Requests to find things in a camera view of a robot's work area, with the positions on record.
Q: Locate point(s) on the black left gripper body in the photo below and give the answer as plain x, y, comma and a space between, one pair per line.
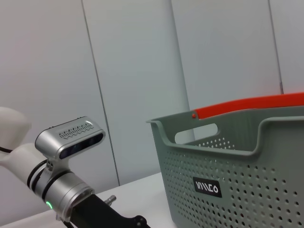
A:
99, 218

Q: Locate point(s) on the left gripper silver plug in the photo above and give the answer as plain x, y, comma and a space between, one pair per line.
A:
110, 200

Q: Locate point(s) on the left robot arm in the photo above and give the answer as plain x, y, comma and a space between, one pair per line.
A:
61, 187

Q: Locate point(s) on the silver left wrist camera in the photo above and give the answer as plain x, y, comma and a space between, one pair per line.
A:
66, 140

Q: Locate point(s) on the grey-green perforated storage basket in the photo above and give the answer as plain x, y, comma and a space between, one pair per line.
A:
237, 190

